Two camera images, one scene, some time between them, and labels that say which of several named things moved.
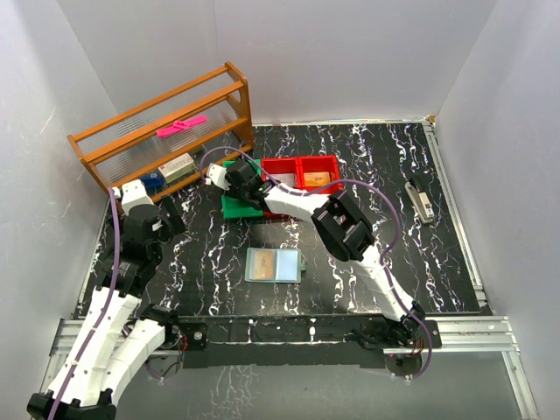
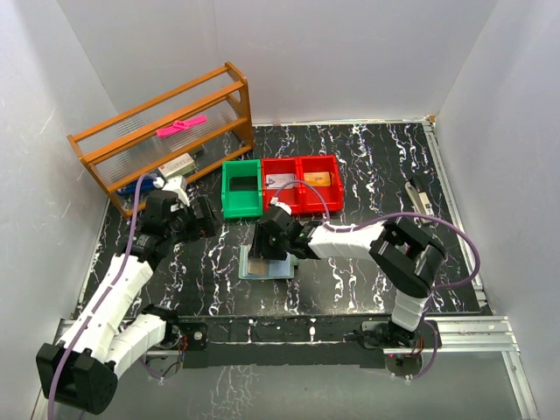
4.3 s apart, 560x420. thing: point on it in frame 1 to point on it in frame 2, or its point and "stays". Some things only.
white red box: [178, 167] stays
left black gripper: [167, 232] to [206, 228]
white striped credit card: [286, 178] stays
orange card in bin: [316, 178] stays
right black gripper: [231, 192] to [261, 249]
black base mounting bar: [339, 340] stays
